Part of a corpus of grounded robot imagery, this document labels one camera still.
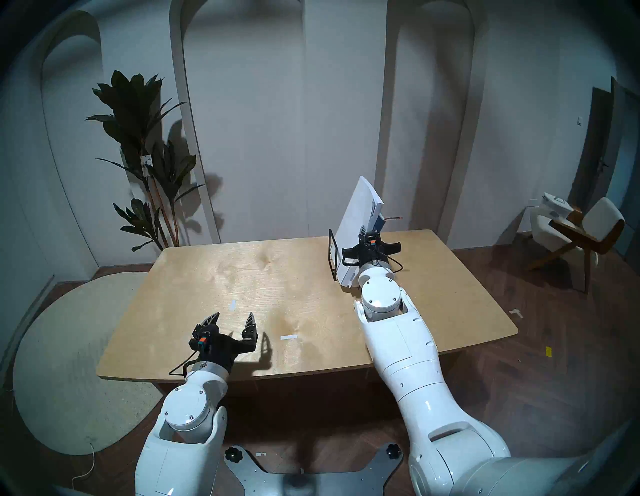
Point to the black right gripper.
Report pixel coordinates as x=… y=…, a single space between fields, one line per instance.
x=371 y=252

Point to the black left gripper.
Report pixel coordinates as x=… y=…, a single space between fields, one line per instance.
x=222 y=347

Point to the blue book with ribbon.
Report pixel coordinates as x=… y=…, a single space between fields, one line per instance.
x=379 y=223

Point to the large thin white book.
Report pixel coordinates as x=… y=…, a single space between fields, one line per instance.
x=355 y=215

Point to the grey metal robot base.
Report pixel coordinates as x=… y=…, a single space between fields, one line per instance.
x=300 y=485

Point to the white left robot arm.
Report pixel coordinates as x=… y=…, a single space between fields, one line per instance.
x=185 y=410

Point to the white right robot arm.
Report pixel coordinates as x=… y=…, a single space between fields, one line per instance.
x=400 y=350

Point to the black base knob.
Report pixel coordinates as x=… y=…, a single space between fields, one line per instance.
x=393 y=451
x=233 y=454

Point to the round cream rug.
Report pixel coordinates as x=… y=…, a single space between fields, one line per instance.
x=70 y=360

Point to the white plant label tag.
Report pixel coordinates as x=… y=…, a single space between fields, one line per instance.
x=147 y=165

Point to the white box on armchair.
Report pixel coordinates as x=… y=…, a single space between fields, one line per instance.
x=557 y=206

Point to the dark brown open door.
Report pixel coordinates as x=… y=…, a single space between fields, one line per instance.
x=592 y=150

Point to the tall dark green plant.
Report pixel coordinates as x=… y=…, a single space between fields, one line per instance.
x=132 y=100

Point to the grey door panel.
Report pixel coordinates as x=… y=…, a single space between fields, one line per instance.
x=625 y=180

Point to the white wooden-frame armchair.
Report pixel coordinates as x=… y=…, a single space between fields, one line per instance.
x=602 y=215

